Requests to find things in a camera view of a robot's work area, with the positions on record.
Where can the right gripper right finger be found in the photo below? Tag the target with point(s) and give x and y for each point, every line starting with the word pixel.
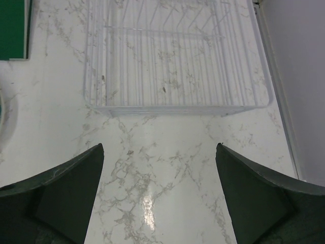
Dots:
pixel 266 206

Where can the green board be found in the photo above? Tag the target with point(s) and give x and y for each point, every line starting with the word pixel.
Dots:
pixel 15 19

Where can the red and teal floral plate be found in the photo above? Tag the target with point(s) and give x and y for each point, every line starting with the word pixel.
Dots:
pixel 3 113

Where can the clear dish rack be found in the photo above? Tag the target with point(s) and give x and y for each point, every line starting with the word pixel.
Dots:
pixel 175 57

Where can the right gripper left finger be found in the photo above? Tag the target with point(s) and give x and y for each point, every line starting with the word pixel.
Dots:
pixel 54 206

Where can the right aluminium frame post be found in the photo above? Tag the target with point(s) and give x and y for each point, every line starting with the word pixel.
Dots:
pixel 278 89

